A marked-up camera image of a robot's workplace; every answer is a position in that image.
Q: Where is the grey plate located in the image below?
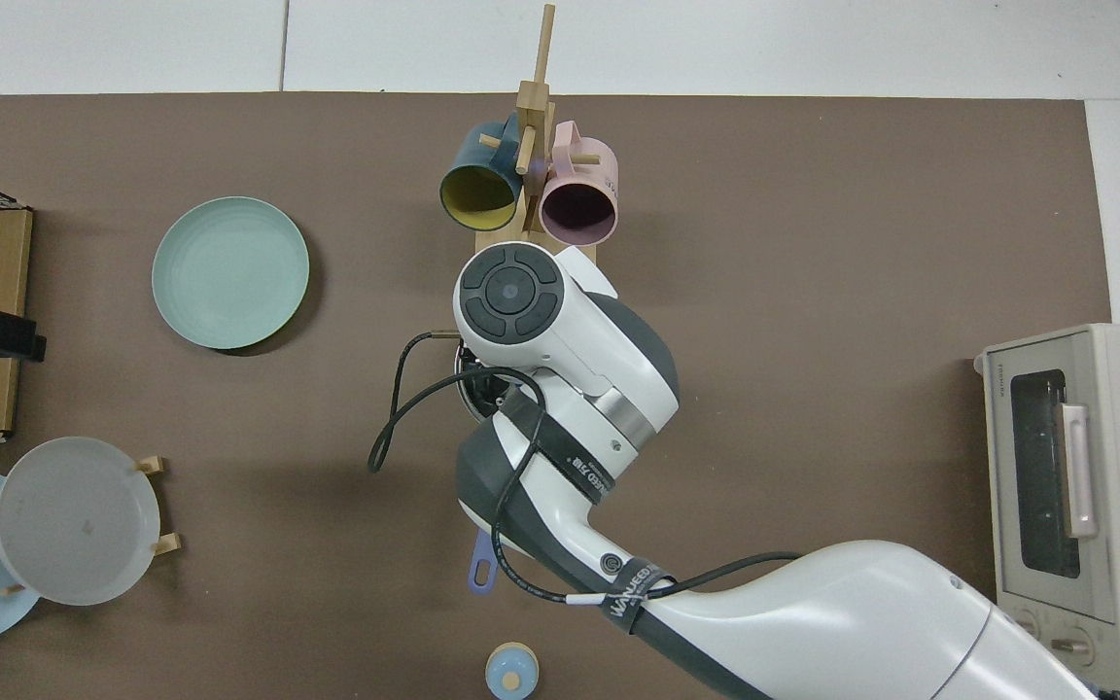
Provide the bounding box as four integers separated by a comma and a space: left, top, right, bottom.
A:
0, 437, 161, 607

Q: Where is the teal round plate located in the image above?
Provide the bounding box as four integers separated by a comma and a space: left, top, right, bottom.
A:
152, 196, 311, 351

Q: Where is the wooden plate rack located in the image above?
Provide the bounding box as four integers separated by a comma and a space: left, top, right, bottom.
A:
0, 455, 182, 596

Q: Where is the dark blue cup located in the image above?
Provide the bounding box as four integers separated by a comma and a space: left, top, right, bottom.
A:
439, 119, 525, 232

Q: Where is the wooden cup stand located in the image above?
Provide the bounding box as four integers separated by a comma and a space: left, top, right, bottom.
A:
474, 3, 600, 268

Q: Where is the pink cup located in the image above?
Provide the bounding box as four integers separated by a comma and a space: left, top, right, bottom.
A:
539, 121, 619, 247

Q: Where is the small blue round thing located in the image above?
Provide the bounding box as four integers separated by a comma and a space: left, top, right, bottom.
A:
485, 642, 540, 699

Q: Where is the brown table cloth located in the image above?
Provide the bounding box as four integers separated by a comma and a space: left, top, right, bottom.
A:
0, 92, 1112, 700

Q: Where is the black pot with blue handle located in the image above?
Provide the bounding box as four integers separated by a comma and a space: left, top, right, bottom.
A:
453, 340, 522, 596

